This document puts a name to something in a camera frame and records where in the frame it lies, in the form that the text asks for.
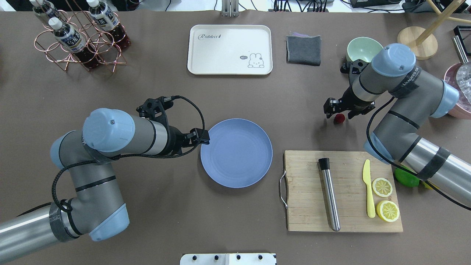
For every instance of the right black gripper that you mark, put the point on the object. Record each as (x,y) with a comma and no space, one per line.
(348,100)

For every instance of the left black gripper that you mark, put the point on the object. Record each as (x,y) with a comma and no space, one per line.
(176,141)

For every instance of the red strawberry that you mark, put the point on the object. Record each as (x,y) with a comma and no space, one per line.
(339,118)

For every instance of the blue plate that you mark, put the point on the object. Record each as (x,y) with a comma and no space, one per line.
(239,154)

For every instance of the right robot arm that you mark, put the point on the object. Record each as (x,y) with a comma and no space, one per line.
(419,95)

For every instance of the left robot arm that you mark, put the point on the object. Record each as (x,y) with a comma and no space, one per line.
(86,194)

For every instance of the steel muddler black tip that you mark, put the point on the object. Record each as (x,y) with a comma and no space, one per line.
(331,205)

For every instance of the grey folded cloth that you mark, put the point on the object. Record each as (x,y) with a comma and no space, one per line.
(303,49)

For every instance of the mint green bowl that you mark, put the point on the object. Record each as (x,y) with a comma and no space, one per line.
(363,48)

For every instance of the yellow plastic knife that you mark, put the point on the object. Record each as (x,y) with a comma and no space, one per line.
(366,176)

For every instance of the wooden cutting board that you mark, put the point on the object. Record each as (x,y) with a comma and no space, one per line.
(306,200)

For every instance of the cream rabbit tray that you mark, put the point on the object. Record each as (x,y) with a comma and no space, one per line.
(230,50)

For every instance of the lemon half lower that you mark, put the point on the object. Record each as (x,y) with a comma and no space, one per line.
(382,187)

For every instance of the lemon half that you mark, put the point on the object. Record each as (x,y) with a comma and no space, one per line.
(382,187)
(388,211)

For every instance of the green lime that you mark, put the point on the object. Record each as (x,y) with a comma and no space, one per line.
(405,178)

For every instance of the wooden mug tree stand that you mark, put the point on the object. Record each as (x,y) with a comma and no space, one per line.
(421,41)

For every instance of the lemon half upper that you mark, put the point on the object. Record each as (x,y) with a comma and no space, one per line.
(388,211)

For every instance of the pink bowl with ice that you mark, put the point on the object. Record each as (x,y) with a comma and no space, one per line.
(461,110)

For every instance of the metal ice scoop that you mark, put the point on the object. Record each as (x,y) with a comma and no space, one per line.
(463,74)

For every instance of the drink bottle lower middle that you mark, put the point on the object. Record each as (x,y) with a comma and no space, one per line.
(108,22)

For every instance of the drink bottle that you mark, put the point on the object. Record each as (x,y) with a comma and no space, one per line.
(45,10)
(71,39)
(108,22)

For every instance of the drink bottle top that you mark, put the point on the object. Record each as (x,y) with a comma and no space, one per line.
(71,39)

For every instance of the drink bottle lower outer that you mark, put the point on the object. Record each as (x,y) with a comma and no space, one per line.
(45,10)

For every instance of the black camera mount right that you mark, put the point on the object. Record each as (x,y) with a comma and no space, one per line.
(353,69)

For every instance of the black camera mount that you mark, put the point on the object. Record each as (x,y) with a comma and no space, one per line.
(155,109)
(353,69)

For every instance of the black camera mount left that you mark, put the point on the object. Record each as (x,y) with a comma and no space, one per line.
(155,109)

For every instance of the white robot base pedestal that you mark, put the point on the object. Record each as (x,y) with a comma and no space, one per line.
(229,259)

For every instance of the copper wire bottle rack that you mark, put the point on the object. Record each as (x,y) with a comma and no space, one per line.
(107,52)

